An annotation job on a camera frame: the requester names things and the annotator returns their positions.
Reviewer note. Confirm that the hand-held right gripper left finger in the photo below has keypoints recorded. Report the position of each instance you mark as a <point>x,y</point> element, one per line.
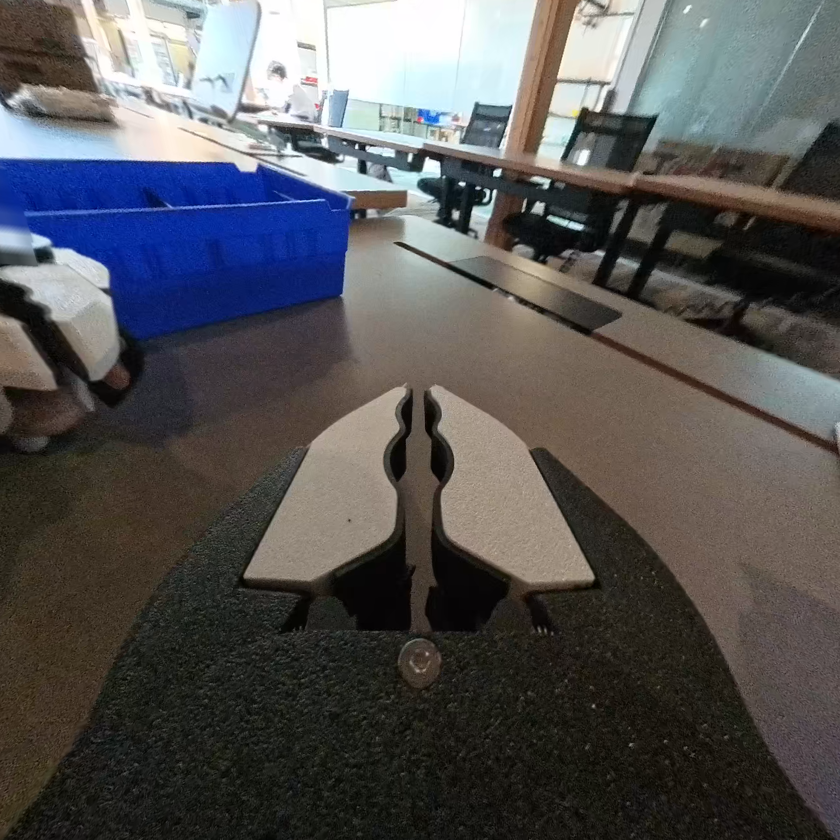
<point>328,512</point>

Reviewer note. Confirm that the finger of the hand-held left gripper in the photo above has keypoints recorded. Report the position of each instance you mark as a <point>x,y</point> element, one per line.
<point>65,315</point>
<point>19,358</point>

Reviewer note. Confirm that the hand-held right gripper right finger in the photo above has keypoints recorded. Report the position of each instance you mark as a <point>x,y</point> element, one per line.
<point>505,512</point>

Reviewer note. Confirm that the blue plastic bin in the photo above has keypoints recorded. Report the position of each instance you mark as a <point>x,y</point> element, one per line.
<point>197,249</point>

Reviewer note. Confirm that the person's left hand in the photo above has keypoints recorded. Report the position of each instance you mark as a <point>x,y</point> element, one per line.
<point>39,410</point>

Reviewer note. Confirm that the brown cardboard boxes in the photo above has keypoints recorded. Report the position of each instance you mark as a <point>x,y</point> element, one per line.
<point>39,39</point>

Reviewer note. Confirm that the tilted grey board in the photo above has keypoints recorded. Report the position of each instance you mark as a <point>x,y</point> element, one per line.
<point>223,59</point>

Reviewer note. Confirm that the long wooden desk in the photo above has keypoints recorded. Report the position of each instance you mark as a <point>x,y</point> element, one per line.
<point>525,164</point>

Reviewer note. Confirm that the black office chair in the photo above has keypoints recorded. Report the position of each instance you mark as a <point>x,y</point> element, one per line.
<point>485,124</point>
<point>814,177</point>
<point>604,144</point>

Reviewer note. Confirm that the wooden post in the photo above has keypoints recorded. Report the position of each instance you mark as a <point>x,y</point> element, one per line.
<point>531,118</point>

